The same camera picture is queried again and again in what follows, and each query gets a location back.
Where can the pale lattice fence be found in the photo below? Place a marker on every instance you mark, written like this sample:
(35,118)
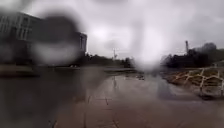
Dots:
(203,79)

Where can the wet grey paved plaza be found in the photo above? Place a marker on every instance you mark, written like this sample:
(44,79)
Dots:
(133,103)

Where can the thin pole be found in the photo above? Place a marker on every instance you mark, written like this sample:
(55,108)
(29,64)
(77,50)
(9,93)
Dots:
(115,54)

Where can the distant row of trees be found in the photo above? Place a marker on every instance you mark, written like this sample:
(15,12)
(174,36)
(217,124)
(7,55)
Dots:
(103,60)

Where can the dark trees and hedge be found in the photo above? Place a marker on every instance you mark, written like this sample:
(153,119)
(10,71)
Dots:
(200,57)

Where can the large grey building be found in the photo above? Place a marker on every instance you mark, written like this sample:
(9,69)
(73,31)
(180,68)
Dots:
(20,30)

